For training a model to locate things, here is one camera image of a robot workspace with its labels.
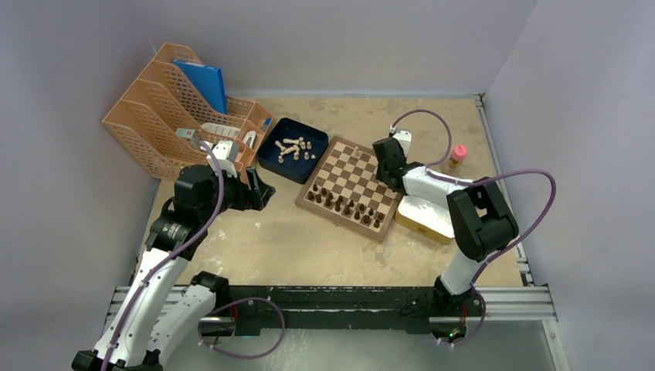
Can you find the peach plastic file organizer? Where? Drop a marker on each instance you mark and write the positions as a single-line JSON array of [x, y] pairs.
[[161, 100]]

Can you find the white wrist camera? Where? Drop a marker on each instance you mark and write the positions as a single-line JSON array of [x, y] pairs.
[[404, 138], [224, 153]]

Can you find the white paper pack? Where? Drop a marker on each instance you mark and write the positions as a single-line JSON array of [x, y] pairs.
[[221, 129]]

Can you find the grey box red label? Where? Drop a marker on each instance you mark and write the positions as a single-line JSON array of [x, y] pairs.
[[190, 136]]

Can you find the white stapler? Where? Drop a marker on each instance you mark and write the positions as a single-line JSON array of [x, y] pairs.
[[249, 139]]

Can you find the dark blue tray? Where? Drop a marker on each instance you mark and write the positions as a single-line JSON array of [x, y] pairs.
[[292, 150]]

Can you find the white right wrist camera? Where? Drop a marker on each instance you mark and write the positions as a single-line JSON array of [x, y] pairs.
[[404, 138]]

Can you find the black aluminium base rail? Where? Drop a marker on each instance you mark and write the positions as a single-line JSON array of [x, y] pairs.
[[413, 310]]

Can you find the wooden chess board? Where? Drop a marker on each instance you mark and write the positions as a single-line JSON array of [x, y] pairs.
[[344, 190]]

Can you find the gold metal tin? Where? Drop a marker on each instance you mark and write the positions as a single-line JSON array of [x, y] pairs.
[[428, 219]]

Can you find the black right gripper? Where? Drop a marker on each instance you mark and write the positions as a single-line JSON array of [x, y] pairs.
[[380, 174]]

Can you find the blue folder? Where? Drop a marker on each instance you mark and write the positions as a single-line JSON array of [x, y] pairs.
[[208, 81]]

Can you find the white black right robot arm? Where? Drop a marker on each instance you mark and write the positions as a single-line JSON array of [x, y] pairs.
[[481, 219]]

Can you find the pink capped small bottle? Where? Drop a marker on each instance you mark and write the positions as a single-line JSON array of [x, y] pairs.
[[456, 158]]

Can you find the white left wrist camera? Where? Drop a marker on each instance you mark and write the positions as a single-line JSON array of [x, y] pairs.
[[224, 153]]

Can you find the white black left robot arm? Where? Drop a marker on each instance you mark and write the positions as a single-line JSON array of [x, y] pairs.
[[141, 337]]

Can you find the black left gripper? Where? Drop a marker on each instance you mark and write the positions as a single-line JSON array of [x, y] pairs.
[[248, 198]]

